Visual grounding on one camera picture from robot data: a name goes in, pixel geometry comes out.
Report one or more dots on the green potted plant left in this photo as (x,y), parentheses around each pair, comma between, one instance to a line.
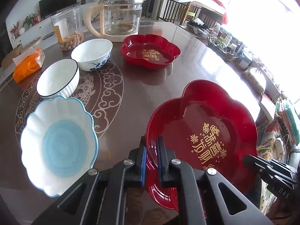
(29,21)

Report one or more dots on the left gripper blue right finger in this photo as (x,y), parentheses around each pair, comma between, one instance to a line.
(204,197)

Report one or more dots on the red flower plate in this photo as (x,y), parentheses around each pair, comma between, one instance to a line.
(206,128)
(150,51)

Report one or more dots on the tray of cosmetic bottles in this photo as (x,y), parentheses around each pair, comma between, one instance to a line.
(223,43)

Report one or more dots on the white tv cabinet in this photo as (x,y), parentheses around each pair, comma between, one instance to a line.
(46,27)

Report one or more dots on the glass kettle cream handle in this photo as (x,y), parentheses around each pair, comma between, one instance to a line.
(118,19)

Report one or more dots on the red flowers vase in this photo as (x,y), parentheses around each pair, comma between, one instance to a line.
(15,29)

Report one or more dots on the white bowl blue flowers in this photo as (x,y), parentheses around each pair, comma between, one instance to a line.
(92,54)

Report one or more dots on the cardboard box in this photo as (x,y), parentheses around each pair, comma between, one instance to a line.
(8,60)

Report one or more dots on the wooden crib with bedding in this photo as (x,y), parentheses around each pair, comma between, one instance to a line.
(179,11)

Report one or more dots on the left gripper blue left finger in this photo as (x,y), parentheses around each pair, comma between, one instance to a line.
(99,197)

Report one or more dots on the orange tissue pack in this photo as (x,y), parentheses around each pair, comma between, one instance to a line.
(28,63)

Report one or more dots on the white bowl black rim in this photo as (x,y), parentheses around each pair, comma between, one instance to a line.
(60,78)

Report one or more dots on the black flat television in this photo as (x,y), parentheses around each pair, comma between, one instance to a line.
(50,7)

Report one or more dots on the blue white scalloped bowl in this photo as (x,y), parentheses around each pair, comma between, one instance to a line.
(58,144)

